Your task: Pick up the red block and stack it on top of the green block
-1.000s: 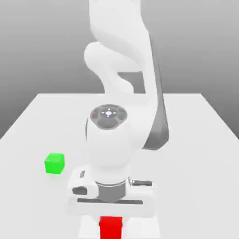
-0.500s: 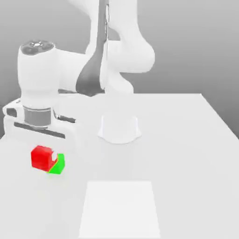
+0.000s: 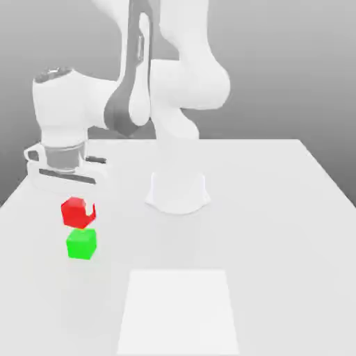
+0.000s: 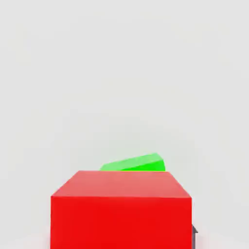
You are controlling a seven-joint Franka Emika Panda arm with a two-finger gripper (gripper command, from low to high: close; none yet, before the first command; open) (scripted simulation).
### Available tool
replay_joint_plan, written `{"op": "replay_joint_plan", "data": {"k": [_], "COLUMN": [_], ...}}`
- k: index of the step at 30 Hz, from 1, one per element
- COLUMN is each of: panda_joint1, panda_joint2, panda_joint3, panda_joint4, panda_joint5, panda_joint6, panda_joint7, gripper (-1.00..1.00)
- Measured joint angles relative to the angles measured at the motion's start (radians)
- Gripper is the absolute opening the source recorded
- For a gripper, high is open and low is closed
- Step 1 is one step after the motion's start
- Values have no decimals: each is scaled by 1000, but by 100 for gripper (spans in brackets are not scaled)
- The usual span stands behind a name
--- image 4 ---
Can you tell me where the small green cube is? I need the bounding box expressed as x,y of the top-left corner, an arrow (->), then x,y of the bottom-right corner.
99,152 -> 166,172

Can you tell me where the small red cube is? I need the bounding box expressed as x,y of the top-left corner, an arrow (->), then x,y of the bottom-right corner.
50,170 -> 193,249

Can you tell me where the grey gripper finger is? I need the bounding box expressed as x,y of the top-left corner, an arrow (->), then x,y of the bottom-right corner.
191,223 -> 199,249

